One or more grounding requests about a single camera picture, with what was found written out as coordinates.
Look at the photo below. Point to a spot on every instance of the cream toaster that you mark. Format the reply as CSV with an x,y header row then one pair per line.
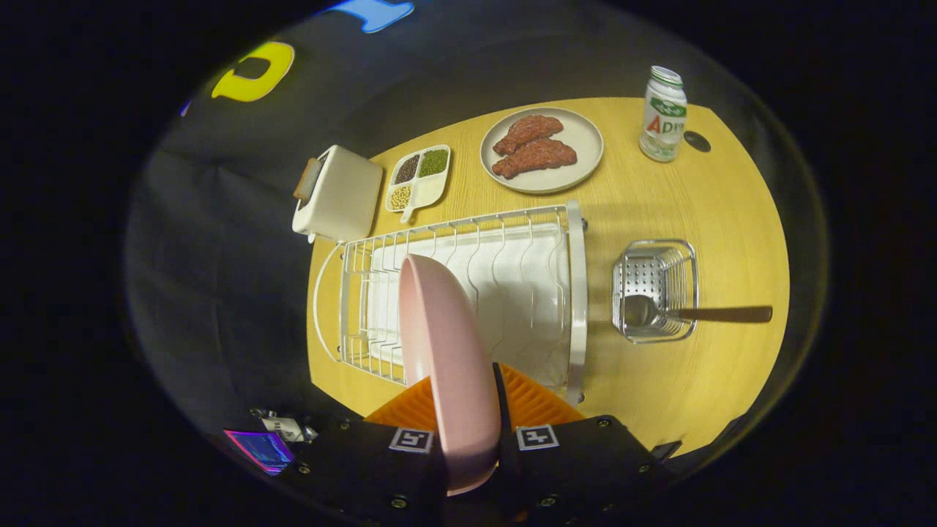
x,y
344,194

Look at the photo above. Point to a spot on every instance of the purple lit screen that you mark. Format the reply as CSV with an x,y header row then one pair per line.
x,y
262,450

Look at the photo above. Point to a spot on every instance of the small white labelled object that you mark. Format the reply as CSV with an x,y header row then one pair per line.
x,y
284,428

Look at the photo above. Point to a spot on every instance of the beige round plate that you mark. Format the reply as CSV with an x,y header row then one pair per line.
x,y
582,139

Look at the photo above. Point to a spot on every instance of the pink plate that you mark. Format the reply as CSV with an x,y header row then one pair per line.
x,y
454,366

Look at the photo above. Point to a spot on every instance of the white divided bean dish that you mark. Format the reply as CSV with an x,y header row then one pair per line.
x,y
424,190

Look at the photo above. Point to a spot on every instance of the brown toast slice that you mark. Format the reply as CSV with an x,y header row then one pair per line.
x,y
307,179

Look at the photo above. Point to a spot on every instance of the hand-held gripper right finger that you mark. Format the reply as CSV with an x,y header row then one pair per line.
x,y
578,468

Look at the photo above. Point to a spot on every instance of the red meat piece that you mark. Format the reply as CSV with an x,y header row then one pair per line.
x,y
527,130
538,156

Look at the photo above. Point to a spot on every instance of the white green labelled bottle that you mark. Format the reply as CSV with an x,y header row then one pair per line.
x,y
662,124

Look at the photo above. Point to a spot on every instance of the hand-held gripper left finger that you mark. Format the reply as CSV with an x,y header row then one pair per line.
x,y
366,468

